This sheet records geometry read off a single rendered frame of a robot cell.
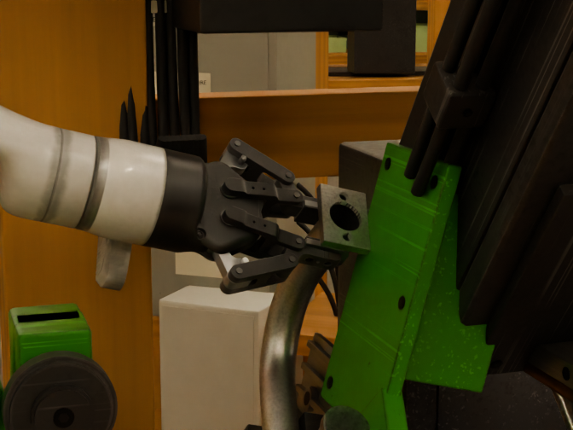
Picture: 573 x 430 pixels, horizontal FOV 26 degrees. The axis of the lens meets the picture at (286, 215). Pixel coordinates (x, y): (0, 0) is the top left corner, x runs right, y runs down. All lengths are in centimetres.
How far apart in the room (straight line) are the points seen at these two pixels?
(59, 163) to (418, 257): 26
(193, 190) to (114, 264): 9
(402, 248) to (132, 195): 20
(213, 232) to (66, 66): 30
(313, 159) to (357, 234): 38
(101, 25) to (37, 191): 31
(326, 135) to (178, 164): 43
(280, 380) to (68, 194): 25
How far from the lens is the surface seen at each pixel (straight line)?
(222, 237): 92
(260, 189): 96
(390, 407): 89
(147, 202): 90
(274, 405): 101
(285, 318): 103
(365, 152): 115
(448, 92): 82
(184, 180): 91
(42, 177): 89
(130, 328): 122
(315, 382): 107
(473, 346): 92
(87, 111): 117
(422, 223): 88
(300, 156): 132
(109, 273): 95
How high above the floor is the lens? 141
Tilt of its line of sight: 11 degrees down
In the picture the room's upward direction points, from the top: straight up
